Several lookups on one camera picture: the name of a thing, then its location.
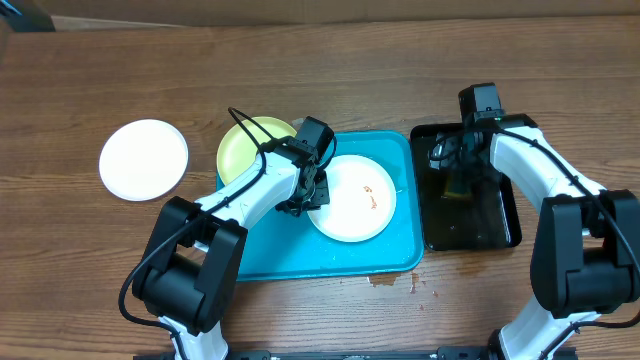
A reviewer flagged yellow green sponge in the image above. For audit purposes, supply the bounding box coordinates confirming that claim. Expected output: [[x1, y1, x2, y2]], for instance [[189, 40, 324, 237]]
[[443, 172, 472, 199]]

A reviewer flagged white plate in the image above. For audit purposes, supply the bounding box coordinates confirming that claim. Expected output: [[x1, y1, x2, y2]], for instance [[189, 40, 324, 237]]
[[308, 155, 397, 243], [98, 119, 189, 202]]

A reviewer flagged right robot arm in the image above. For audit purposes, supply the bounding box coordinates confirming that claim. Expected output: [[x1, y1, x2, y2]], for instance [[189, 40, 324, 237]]
[[428, 115, 639, 359]]

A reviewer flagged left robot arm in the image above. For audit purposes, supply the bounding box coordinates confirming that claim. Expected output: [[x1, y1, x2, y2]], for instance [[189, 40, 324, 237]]
[[118, 139, 336, 359]]

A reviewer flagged black rectangular water tray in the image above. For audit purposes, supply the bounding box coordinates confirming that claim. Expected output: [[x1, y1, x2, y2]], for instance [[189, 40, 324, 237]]
[[410, 124, 522, 252]]

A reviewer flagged teal plastic tray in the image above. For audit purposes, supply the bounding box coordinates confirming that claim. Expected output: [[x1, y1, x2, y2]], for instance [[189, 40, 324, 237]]
[[238, 130, 424, 282]]

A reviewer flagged yellow-green plate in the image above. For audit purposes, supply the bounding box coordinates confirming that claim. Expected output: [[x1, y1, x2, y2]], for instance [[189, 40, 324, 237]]
[[216, 116, 296, 185]]

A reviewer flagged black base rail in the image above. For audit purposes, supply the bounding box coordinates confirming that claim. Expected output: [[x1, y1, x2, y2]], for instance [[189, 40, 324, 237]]
[[132, 344, 579, 360]]

